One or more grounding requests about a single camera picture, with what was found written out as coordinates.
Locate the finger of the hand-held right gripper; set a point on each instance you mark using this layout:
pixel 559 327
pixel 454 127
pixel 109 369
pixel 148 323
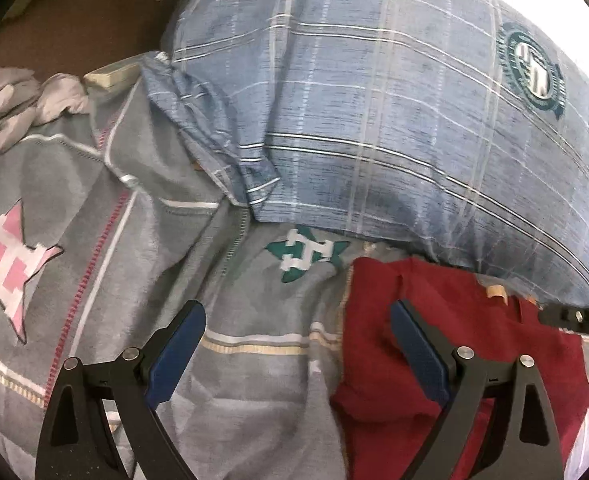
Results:
pixel 574 319

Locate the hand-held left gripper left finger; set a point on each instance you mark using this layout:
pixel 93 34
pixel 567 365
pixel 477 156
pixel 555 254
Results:
pixel 174 355

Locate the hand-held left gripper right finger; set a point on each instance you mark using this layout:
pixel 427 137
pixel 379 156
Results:
pixel 422 355

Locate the red garment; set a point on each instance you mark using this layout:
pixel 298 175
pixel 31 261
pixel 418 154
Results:
pixel 369 360

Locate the grey star print bed sheet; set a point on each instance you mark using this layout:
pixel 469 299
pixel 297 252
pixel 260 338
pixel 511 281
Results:
pixel 254 385

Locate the blue plaid pillow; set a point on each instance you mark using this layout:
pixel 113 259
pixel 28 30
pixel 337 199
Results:
pixel 374 110

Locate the beige box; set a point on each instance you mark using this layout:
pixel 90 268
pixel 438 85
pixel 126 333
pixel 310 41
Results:
pixel 109 76

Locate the light grey crumpled cloth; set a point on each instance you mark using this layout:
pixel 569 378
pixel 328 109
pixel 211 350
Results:
pixel 4 110

